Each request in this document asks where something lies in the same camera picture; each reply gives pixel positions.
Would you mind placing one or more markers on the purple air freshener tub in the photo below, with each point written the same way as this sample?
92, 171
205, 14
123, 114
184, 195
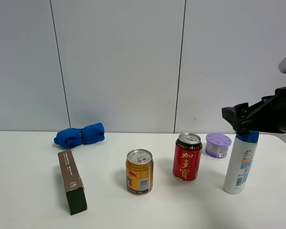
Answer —
217, 145

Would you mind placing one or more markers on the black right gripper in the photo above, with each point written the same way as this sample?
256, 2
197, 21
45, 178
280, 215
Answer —
268, 115

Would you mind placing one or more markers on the white blue-capped shampoo bottle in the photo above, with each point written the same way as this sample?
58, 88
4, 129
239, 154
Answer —
240, 162

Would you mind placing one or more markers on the blue rolled towel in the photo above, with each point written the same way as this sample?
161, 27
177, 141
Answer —
73, 137

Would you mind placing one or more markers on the red herbal tea can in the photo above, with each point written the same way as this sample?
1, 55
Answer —
187, 154

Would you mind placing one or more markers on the brown long cardboard box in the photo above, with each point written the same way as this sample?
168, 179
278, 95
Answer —
73, 185

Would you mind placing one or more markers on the gold energy drink can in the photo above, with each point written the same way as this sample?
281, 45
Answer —
139, 172

